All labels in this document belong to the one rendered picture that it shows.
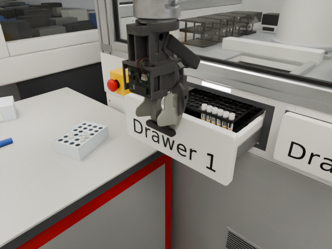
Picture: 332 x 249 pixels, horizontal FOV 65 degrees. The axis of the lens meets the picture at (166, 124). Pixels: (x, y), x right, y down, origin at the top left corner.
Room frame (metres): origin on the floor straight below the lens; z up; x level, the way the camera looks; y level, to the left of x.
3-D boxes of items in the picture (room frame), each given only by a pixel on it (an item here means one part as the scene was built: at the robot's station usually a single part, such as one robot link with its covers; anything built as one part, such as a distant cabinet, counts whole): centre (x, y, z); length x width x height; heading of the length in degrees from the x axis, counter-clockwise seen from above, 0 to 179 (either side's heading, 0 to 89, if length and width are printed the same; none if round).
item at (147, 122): (0.46, 0.00, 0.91); 0.07 x 0.04 x 0.01; 48
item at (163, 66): (0.44, 0.02, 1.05); 0.09 x 0.08 x 0.12; 138
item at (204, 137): (0.48, -0.01, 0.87); 0.29 x 0.02 x 0.11; 48
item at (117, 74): (0.80, 0.14, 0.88); 0.07 x 0.05 x 0.07; 48
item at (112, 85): (0.78, 0.16, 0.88); 0.04 x 0.03 x 0.04; 48
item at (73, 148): (0.61, 0.23, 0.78); 0.12 x 0.08 x 0.04; 156
